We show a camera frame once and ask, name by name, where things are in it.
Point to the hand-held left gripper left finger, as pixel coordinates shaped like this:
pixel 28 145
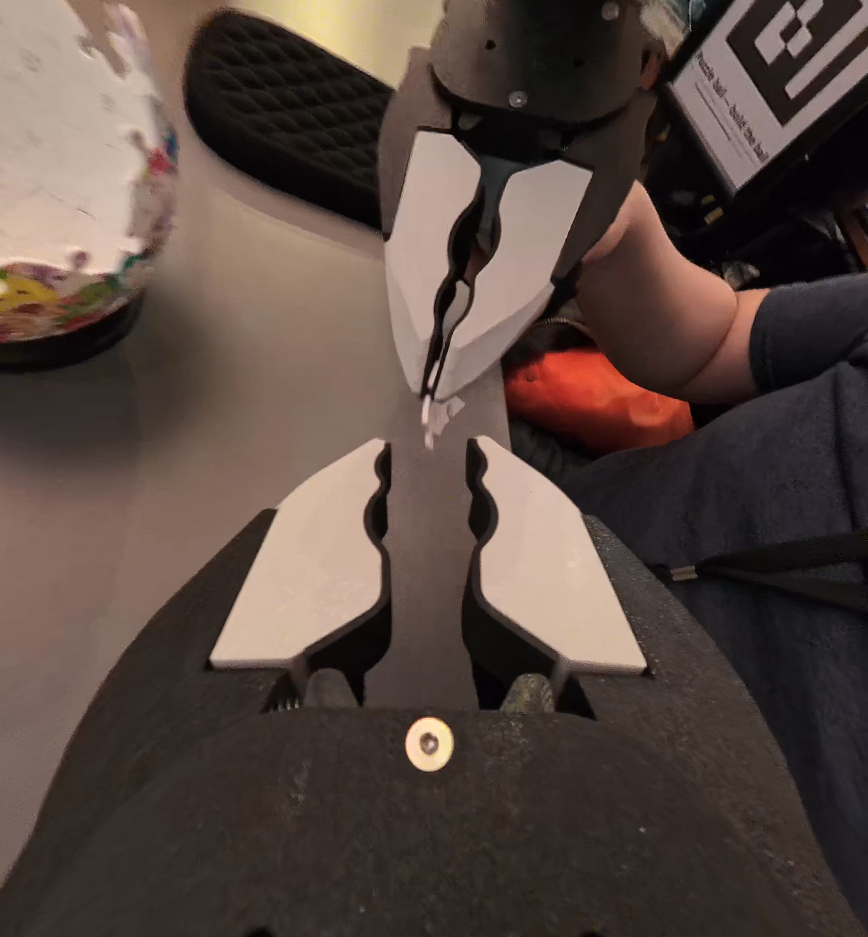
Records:
pixel 309 578

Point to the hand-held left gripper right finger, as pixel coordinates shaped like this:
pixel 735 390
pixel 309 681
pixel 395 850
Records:
pixel 551 578

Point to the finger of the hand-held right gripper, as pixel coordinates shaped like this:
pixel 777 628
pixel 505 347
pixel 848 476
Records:
pixel 419 241
pixel 529 249

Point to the single curved puzzle piece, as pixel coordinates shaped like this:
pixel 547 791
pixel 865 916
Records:
pixel 441 417

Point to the black round ball stand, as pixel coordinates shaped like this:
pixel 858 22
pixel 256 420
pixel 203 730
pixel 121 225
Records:
pixel 75 344

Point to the half-built colourful puzzle ball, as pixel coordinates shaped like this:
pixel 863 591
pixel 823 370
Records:
pixel 38 146

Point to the red orange item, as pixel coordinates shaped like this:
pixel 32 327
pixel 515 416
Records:
pixel 595 402

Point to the black padded wrist rest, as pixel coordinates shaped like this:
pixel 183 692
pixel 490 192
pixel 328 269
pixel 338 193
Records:
pixel 287 110

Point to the black white marker sign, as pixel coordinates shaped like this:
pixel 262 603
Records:
pixel 785 73

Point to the person's dark blue shirt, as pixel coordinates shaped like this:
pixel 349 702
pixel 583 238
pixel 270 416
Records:
pixel 807 476

